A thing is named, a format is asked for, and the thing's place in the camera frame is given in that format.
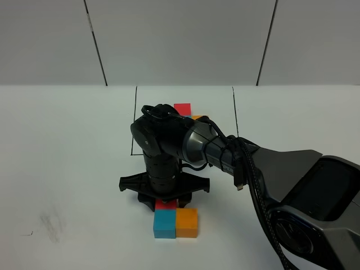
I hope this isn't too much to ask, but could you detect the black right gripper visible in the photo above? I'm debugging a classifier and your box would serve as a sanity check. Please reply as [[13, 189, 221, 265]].
[[119, 153, 210, 212]]

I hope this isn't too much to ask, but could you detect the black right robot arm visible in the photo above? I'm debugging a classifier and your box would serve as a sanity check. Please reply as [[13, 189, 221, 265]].
[[119, 104, 359, 269]]

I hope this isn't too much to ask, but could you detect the orange template block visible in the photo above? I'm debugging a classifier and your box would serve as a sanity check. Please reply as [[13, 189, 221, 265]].
[[191, 115, 209, 120]]

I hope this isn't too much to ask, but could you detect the red template block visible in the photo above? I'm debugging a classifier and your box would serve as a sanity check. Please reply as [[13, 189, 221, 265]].
[[174, 103, 191, 115]]

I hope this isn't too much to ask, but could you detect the black braided cable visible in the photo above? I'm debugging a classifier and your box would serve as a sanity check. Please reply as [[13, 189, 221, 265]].
[[196, 116, 299, 270]]

